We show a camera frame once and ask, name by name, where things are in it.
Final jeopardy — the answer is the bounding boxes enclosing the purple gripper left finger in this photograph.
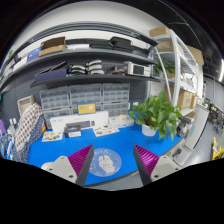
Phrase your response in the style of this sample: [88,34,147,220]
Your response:
[41,145,94,186]

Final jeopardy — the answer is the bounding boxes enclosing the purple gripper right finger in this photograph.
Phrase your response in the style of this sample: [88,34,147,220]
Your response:
[133,145,180,185]

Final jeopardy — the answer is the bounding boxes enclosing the round blue mouse pad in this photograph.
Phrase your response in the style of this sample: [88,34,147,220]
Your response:
[89,148,122,177]

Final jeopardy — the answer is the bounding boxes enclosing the black small box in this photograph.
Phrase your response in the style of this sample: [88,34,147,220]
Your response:
[64,125,81,138]

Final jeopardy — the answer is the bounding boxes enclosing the blue table mat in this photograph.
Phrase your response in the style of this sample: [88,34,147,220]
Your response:
[28,124,182,185]

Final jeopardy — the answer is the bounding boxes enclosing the illustrated card left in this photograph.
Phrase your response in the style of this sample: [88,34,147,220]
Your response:
[42,131,63,142]

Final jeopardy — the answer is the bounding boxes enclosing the illustrated card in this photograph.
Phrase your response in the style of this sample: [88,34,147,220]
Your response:
[94,126,119,137]
[42,131,63,142]

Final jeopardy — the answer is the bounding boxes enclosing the illustrated card right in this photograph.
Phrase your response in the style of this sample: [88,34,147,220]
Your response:
[94,126,119,137]

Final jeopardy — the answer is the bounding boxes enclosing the green potted plant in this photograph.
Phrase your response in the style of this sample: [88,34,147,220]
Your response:
[129,90,182,139]

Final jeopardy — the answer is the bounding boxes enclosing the long white product box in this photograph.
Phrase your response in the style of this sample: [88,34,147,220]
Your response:
[50,111,109,132]

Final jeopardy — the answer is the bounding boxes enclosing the yellow blue small box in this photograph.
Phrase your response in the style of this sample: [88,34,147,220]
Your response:
[77,103,96,114]

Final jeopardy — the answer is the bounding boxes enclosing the patterned fabric bag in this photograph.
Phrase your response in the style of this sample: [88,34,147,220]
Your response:
[12,103,44,163]

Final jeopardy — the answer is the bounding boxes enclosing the cardboard box on rack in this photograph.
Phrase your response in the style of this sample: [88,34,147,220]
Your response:
[177,89,195,110]

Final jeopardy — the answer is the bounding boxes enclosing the grey drawer organizer cabinet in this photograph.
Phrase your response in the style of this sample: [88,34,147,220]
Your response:
[40,83,130,128]

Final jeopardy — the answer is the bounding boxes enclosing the white electronic device on shelf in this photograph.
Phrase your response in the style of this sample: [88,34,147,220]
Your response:
[124,62,150,77]

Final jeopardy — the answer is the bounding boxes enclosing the white metal rack shelf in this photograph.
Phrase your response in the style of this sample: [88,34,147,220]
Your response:
[148,30,203,115]

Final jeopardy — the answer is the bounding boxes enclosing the cardboard box on top shelf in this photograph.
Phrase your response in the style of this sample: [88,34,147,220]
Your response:
[39,36,65,56]

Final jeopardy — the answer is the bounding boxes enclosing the dark wall shelf unit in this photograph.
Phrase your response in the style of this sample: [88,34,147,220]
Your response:
[0,22,158,89]

